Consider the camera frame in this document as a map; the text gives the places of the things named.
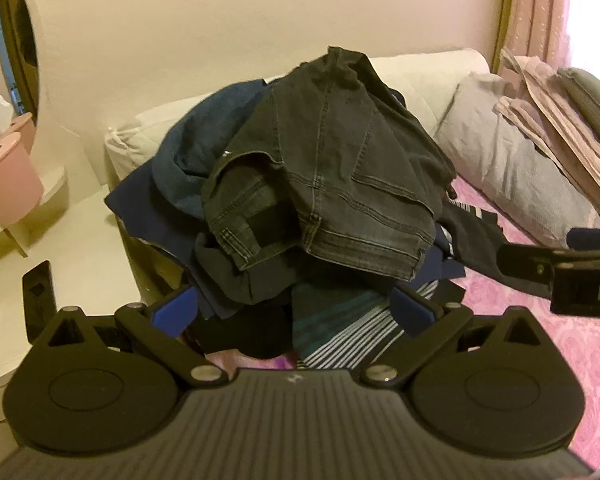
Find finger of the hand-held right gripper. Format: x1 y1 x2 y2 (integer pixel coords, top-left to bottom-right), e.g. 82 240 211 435
496 243 569 297

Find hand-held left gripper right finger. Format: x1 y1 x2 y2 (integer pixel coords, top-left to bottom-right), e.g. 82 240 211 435
362 286 547 389

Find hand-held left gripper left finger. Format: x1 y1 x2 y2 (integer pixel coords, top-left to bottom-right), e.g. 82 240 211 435
47 289 229 389

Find dark grey jeans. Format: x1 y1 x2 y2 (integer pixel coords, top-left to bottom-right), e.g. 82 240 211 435
200 46 457 282

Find black printed shirt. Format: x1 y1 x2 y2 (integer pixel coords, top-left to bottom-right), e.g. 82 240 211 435
430 194 552 302

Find charcoal garment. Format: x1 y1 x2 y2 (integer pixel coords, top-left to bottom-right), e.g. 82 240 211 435
192 234 302 361

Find striped garment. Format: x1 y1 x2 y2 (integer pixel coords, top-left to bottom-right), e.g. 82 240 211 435
290 280 462 369

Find grey pillow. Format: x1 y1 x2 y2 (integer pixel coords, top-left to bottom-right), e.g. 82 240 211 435
432 72 600 249

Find navy garment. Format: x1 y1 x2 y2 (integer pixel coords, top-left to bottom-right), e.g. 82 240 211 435
105 164 208 322

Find white bedside table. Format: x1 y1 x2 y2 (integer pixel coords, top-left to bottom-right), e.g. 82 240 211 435
0 165 147 461

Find black flat device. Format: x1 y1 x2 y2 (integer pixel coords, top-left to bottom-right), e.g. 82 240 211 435
22 260 57 347

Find folded beige blanket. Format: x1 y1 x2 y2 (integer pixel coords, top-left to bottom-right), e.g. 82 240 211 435
494 47 600 217

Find blue denim garment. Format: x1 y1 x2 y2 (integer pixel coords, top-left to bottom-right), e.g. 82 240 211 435
152 80 277 217

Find olive cushion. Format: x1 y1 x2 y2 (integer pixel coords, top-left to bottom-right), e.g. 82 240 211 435
556 66 600 142

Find pink waste bin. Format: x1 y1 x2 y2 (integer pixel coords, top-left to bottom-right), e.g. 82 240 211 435
0 131 46 227

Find white cushion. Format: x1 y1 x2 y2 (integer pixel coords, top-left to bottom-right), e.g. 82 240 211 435
103 47 492 182

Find pink curtain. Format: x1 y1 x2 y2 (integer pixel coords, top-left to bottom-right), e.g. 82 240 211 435
502 0 583 72

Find oval wall mirror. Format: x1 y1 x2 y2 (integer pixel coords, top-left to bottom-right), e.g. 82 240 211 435
0 0 42 122

